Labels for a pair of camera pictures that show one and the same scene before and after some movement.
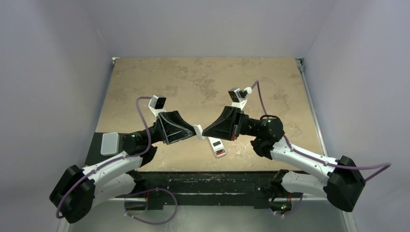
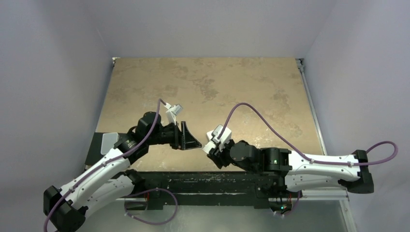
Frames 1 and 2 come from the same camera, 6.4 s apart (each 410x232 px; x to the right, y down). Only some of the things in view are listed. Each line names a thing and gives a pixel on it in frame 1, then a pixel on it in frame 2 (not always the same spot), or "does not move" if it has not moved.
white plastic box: x=109 y=144 does not move
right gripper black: x=237 y=124 -> x=216 y=153
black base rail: x=254 y=189 does not move
